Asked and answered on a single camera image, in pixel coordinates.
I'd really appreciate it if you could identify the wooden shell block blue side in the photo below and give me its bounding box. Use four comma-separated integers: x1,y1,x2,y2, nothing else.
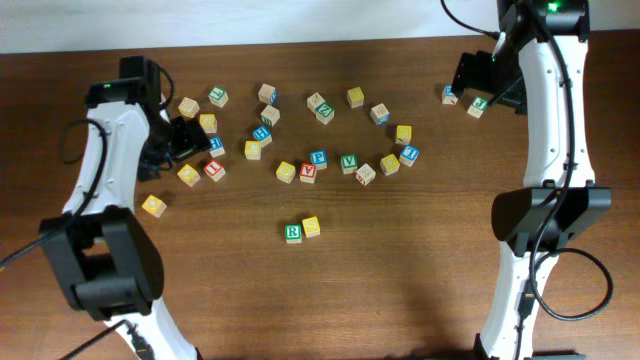
370,103,390,125

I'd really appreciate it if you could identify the green Z block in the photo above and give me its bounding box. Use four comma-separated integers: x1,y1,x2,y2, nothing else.
315,102,335,125

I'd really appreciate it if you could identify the yellow K block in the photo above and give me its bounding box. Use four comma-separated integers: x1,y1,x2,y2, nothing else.
395,125,412,145

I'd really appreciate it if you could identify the green J block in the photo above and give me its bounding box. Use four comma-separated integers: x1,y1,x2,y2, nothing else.
467,96,488,118

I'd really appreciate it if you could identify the blue P block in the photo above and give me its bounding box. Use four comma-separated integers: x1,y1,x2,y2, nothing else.
310,150,328,170

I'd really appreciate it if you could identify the wooden block red trim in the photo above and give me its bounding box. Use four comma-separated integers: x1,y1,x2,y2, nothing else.
356,163,376,186

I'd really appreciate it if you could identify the blue tilted H block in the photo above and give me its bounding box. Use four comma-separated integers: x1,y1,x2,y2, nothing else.
252,126,272,148

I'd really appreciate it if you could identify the blue block far right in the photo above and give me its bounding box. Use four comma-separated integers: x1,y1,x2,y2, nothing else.
441,84,458,105

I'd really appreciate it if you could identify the blue T block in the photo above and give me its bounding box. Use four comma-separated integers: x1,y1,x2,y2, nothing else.
399,145,420,167

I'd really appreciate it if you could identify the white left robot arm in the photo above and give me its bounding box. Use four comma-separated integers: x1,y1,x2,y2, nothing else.
39,56,210,359

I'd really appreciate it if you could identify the wooden block green side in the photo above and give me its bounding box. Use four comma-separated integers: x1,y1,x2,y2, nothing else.
260,105,280,127

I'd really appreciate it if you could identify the yellow S block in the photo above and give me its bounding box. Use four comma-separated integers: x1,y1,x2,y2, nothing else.
276,161,296,184
302,216,321,238

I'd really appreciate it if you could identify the red A block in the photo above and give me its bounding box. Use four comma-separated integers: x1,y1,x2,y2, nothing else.
299,163,317,184

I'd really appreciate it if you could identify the green V block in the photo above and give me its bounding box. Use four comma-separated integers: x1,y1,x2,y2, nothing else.
341,154,358,175

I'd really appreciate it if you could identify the red I block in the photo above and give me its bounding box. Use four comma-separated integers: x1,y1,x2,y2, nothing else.
204,159,226,182

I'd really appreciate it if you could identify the green R block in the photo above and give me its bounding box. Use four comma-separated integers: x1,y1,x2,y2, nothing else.
285,224,302,244

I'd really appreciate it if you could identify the green L block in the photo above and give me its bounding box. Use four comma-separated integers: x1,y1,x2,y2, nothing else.
208,86,229,108

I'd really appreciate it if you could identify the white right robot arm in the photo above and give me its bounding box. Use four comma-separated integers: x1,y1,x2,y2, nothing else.
442,0,614,360

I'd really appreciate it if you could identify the yellow G block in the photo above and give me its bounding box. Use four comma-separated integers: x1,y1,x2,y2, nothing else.
380,154,400,176

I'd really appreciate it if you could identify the plain wooden block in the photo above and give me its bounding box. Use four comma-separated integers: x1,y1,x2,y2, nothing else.
178,97,200,119

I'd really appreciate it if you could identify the wooden block by Z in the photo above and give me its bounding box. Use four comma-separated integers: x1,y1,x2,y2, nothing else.
306,92,325,113

